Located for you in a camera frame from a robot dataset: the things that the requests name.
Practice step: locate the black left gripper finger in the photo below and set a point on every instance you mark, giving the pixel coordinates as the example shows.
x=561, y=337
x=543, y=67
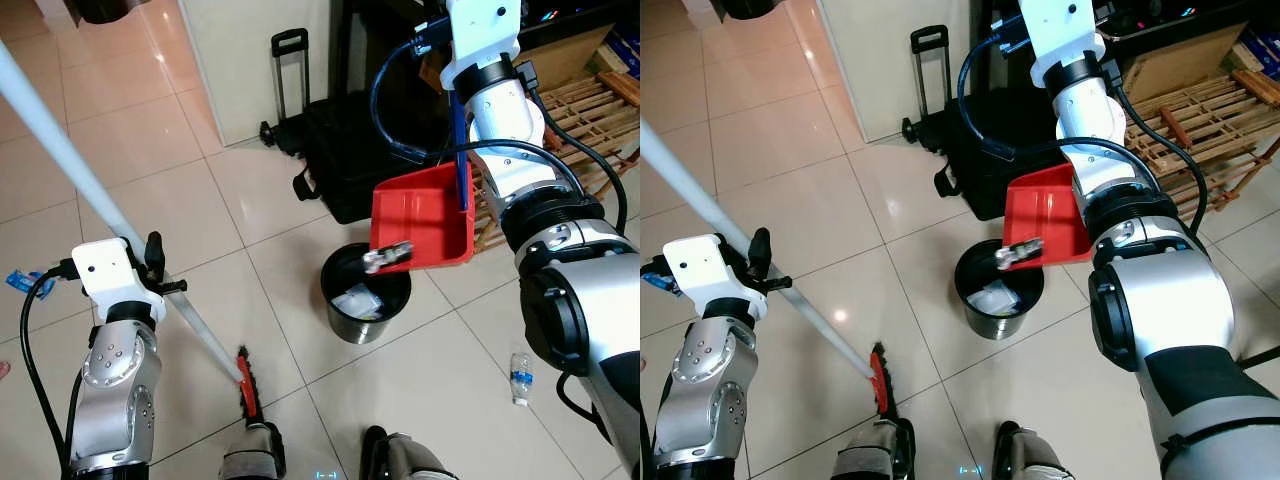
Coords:
x=760, y=248
x=154, y=250

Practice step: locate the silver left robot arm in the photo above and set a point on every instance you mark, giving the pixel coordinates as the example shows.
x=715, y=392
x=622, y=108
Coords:
x=115, y=390
x=710, y=380

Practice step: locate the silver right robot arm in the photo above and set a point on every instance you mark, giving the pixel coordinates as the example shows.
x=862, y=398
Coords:
x=590, y=320
x=1200, y=320

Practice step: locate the blue plastic wrapper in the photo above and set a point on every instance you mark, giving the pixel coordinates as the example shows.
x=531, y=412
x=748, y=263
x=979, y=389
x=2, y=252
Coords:
x=655, y=283
x=25, y=281

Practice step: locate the large brown cardboard box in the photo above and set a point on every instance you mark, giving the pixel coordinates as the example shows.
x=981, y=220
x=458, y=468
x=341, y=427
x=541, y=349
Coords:
x=565, y=60
x=1180, y=60

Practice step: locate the black trolley suitcase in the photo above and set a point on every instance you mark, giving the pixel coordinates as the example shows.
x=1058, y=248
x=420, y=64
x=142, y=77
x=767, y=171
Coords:
x=975, y=170
x=340, y=160

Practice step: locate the dark cabinet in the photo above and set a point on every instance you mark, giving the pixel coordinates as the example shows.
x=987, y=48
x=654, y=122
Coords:
x=590, y=25
x=1200, y=10

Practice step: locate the robot left leg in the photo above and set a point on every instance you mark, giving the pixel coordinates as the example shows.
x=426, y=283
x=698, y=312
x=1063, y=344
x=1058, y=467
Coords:
x=875, y=455
x=250, y=455

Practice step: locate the robot leg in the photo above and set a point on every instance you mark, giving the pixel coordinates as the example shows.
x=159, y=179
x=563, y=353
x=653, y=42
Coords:
x=1035, y=460
x=410, y=460
x=250, y=455
x=875, y=455

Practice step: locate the blue printed box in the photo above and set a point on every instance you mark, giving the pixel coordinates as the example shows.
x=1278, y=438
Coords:
x=1262, y=50
x=628, y=50

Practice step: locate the white paper litter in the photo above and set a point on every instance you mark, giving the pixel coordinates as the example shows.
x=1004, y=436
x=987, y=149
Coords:
x=358, y=302
x=992, y=300

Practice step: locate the black round waste bin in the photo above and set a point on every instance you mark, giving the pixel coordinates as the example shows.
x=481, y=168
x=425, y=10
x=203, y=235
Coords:
x=1000, y=322
x=365, y=325

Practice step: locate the crumpled silver wrapper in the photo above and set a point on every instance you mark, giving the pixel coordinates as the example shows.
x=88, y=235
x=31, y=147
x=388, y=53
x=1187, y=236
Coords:
x=1018, y=253
x=388, y=256

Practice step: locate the black round object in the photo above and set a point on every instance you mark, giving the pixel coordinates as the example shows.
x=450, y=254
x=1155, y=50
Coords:
x=110, y=8
x=755, y=6

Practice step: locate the clear plastic water bottle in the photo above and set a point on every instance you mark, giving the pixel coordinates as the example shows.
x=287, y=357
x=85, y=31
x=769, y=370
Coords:
x=520, y=378

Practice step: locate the robot right leg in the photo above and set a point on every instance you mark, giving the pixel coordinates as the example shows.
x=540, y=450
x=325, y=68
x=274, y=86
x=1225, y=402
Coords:
x=1035, y=460
x=410, y=460

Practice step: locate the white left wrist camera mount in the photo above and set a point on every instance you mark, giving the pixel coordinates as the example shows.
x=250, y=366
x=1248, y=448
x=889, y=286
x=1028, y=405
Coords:
x=700, y=265
x=105, y=270

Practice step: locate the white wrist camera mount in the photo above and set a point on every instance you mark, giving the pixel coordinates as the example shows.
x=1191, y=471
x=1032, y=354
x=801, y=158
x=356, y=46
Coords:
x=105, y=270
x=700, y=265
x=1065, y=30
x=485, y=35

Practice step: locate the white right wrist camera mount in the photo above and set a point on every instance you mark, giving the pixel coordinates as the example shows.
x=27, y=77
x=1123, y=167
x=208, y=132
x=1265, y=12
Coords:
x=485, y=35
x=1065, y=30

